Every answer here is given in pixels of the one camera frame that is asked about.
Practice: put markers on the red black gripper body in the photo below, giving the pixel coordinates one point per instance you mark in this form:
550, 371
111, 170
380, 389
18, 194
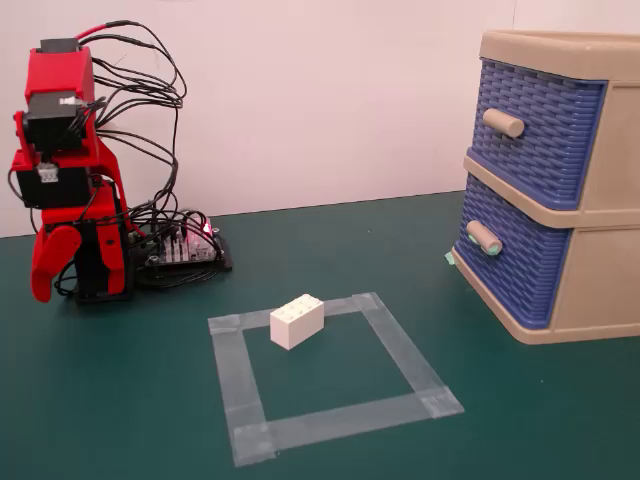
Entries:
91, 260

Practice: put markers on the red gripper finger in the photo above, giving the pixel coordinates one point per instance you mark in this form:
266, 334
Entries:
115, 265
50, 260

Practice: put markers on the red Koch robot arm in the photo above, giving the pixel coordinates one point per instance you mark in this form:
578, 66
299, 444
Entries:
60, 75

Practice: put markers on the white toy brick cube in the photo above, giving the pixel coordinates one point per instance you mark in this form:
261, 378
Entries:
295, 325

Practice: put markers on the beige plastic drawer cabinet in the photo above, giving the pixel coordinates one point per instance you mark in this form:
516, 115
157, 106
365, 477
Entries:
615, 150

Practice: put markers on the black motor controller board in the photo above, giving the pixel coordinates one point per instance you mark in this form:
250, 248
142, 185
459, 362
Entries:
185, 250

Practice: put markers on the translucent tape strip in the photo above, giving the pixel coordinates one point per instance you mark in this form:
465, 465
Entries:
350, 415
400, 350
240, 380
250, 320

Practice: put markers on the green tape piece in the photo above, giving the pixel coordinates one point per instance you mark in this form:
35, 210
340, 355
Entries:
450, 258

